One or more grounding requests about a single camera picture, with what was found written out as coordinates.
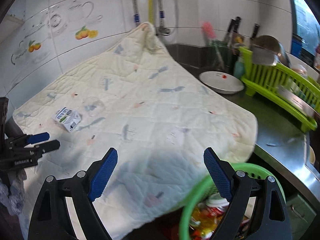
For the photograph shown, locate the green cabinet doors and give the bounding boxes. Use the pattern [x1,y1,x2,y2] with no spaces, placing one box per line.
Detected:
[286,194,316,239]

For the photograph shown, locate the green utensil holder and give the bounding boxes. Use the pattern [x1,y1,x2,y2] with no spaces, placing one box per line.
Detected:
[211,40,232,73]

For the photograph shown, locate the cleaver with wooden handle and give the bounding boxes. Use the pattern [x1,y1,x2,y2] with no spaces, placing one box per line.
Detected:
[277,86,319,119]

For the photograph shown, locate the white ceramic bowl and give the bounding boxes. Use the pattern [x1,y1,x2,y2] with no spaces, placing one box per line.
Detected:
[199,71,245,94]

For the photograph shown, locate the green dish rack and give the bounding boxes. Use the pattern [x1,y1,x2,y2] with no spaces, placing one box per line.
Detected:
[240,47,319,132]

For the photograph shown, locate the blue container on sill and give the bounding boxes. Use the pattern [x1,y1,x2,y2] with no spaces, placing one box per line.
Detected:
[291,33,304,57]

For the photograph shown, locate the pink brush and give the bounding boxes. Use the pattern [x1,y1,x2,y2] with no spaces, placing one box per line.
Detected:
[202,22,216,40]

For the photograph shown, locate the red soda can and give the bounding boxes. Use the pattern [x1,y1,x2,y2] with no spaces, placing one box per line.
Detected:
[206,203,229,217]

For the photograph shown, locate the green plastic waste basket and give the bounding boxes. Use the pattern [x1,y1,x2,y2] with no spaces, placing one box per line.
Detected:
[179,163,286,240]

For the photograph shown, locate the small milk carton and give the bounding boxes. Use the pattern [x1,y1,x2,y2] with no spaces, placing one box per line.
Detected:
[52,107,81,133]

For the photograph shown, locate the white quilted cloth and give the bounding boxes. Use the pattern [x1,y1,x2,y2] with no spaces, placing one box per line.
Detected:
[13,23,258,239]

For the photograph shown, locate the left gloved hand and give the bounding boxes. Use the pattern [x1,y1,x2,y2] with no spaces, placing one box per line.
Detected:
[1,169,27,216]

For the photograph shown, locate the steel sink basin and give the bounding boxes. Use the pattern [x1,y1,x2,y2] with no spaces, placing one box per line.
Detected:
[304,133,319,181]

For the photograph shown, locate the yellow gas hose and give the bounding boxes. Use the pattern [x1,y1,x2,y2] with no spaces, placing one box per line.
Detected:
[148,0,158,23]

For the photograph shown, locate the red cup with clear lid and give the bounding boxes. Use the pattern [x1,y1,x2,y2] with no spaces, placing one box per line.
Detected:
[206,193,229,207]

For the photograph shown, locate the steel pot in rack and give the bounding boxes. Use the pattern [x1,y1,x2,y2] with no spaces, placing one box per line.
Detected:
[250,35,291,67]

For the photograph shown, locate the yellow plastic bag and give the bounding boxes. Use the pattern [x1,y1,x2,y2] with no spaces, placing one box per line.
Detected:
[189,203,224,239]

